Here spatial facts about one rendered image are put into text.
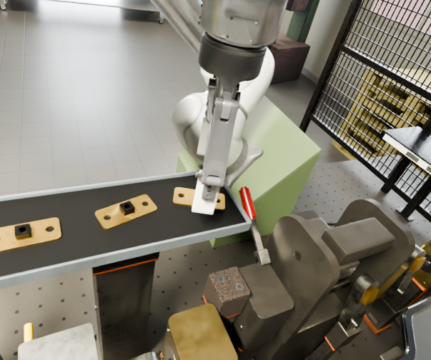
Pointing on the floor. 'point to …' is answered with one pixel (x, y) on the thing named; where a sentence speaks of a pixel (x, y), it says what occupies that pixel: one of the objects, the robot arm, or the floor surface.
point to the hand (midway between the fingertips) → (205, 174)
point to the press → (293, 41)
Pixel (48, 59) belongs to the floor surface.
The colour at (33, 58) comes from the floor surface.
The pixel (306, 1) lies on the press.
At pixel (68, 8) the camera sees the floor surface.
